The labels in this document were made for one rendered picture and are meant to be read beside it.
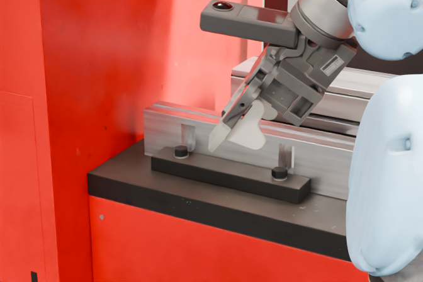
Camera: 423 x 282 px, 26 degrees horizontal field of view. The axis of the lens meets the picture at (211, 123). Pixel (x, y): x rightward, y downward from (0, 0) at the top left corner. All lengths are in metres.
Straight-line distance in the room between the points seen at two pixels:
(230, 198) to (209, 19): 0.62
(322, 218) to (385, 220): 1.05
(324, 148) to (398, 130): 1.10
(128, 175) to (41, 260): 0.22
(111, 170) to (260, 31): 0.75
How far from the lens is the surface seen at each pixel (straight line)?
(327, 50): 1.04
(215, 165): 1.66
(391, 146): 0.50
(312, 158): 1.61
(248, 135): 1.08
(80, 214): 1.74
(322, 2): 1.00
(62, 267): 1.73
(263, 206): 1.58
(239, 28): 1.04
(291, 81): 1.04
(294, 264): 1.57
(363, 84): 1.86
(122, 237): 1.73
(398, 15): 0.86
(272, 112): 1.15
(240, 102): 1.05
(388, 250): 0.51
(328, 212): 1.57
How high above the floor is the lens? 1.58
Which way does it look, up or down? 21 degrees down
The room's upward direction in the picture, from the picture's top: straight up
